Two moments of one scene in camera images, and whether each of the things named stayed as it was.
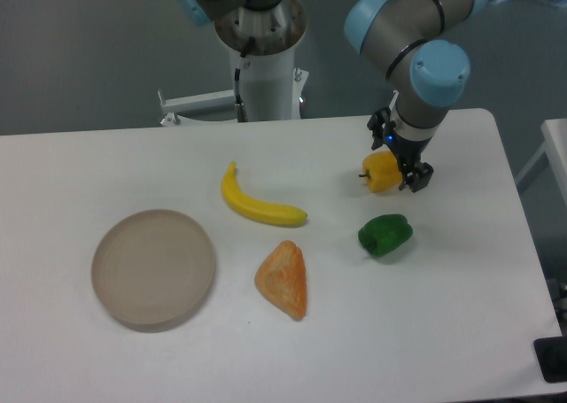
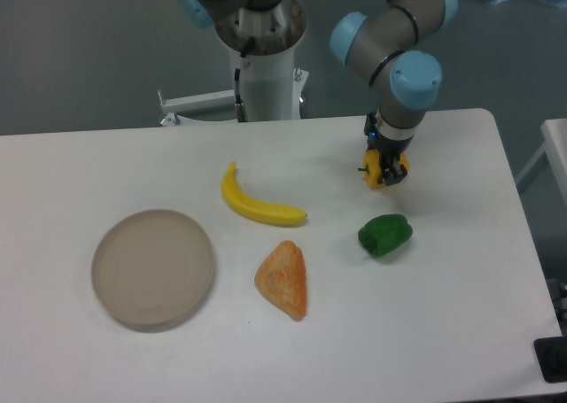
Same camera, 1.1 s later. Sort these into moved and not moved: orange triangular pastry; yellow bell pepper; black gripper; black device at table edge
Moved: black gripper
Not moved: orange triangular pastry; yellow bell pepper; black device at table edge
